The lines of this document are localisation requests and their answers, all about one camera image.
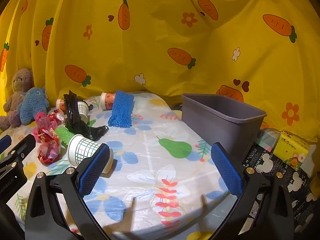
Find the black printed cloth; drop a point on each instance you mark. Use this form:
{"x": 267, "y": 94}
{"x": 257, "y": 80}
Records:
{"x": 265, "y": 160}

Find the yellow tape roll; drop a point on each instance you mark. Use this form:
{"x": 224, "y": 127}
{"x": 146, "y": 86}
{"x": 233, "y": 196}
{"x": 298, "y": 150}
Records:
{"x": 315, "y": 187}

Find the grey plastic bin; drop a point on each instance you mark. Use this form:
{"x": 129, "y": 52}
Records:
{"x": 212, "y": 125}

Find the green spiky ball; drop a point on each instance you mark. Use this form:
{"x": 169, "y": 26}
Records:
{"x": 62, "y": 133}

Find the blue foam net sleeve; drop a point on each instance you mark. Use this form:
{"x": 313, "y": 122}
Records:
{"x": 121, "y": 110}

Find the yellow tissue pack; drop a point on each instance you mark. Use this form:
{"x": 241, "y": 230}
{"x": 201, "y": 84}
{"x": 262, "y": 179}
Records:
{"x": 290, "y": 147}

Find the small orange paper cup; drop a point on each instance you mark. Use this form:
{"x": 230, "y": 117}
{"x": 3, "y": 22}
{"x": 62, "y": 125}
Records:
{"x": 60, "y": 105}

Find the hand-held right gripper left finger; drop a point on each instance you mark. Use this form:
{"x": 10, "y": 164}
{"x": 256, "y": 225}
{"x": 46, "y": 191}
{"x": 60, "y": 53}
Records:
{"x": 95, "y": 170}

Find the white grid paper cup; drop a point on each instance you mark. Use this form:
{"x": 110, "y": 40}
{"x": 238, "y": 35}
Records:
{"x": 83, "y": 110}
{"x": 80, "y": 150}

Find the yellow carrot print curtain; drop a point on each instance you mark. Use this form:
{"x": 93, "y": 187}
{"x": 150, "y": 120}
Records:
{"x": 150, "y": 30}

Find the large orange paper cup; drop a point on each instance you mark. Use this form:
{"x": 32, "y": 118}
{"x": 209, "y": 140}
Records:
{"x": 107, "y": 101}

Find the blue plush toy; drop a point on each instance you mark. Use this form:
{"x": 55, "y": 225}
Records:
{"x": 32, "y": 105}

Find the brown teddy bear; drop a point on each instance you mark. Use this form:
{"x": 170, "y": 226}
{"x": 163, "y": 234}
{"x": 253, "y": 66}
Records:
{"x": 21, "y": 82}

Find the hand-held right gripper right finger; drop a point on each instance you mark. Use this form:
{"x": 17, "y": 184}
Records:
{"x": 226, "y": 170}

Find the checkered pastel packet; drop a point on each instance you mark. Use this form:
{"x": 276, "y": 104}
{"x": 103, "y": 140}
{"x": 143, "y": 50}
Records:
{"x": 267, "y": 137}

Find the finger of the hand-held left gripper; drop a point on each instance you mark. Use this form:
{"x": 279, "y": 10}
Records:
{"x": 5, "y": 143}
{"x": 25, "y": 143}

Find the black plastic bag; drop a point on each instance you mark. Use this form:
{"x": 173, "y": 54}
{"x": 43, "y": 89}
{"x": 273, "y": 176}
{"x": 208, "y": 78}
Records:
{"x": 72, "y": 116}

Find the pink wrapper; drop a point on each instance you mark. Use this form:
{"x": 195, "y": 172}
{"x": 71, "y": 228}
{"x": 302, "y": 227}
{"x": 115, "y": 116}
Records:
{"x": 45, "y": 120}

